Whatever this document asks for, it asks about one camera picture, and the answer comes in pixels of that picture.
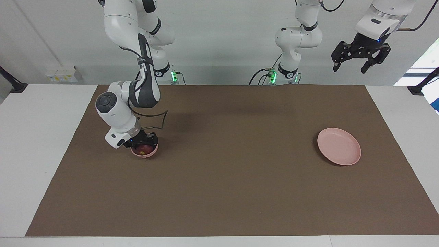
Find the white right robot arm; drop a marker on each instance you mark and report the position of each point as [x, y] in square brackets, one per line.
[120, 113]

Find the black clamp stand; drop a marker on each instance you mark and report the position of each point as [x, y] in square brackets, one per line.
[420, 87]
[15, 87]

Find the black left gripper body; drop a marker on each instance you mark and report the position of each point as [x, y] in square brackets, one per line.
[368, 43]

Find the pink plate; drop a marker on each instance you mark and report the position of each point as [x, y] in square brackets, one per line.
[339, 147]

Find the blue object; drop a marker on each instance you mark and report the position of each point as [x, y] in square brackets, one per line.
[436, 105]

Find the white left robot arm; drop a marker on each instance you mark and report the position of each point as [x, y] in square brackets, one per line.
[295, 37]

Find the red apple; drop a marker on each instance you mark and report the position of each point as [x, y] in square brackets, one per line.
[143, 149]

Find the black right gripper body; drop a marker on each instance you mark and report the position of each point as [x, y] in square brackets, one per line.
[140, 139]

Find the white wall socket box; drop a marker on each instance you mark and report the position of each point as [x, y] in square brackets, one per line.
[61, 74]

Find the pink bowl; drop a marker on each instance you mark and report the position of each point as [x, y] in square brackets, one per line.
[149, 154]

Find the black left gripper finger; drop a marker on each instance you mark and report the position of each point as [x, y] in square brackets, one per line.
[375, 58]
[341, 53]

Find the brown table mat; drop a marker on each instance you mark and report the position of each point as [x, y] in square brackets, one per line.
[219, 188]

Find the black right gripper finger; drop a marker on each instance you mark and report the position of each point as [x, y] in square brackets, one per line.
[128, 145]
[154, 139]

